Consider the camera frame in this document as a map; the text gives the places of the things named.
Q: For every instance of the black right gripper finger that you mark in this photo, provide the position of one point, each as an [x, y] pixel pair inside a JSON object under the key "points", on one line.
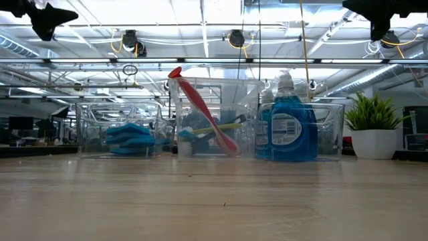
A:
{"points": [[379, 16], [413, 6]]}

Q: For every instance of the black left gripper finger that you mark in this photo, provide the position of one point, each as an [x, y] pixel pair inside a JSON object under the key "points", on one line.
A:
{"points": [[11, 6], [50, 16]]}

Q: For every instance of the blue dish soap bottle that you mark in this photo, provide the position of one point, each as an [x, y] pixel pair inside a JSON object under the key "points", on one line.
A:
{"points": [[264, 134], [294, 140]]}

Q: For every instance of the red dish brush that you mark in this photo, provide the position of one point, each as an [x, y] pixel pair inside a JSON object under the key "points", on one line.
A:
{"points": [[200, 103]]}

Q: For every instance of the blue dish brush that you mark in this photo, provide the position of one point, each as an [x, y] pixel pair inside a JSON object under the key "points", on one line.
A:
{"points": [[185, 134]]}

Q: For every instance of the green dish brush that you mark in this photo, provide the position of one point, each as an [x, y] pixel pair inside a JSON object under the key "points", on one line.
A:
{"points": [[220, 127]]}

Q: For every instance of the black monitor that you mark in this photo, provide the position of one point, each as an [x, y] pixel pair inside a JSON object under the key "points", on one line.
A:
{"points": [[20, 122]]}

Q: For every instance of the shallow clear plastic bin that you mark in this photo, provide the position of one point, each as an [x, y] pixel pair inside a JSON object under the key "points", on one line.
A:
{"points": [[331, 134], [90, 134]]}

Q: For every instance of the green plant in white pot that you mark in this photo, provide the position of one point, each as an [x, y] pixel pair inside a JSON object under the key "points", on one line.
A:
{"points": [[374, 144]]}

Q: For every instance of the tall clear plastic bin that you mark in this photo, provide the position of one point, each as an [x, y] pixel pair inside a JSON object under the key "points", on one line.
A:
{"points": [[234, 93]]}

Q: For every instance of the silver air duct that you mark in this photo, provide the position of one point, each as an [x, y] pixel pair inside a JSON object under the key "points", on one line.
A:
{"points": [[16, 45], [374, 78]]}

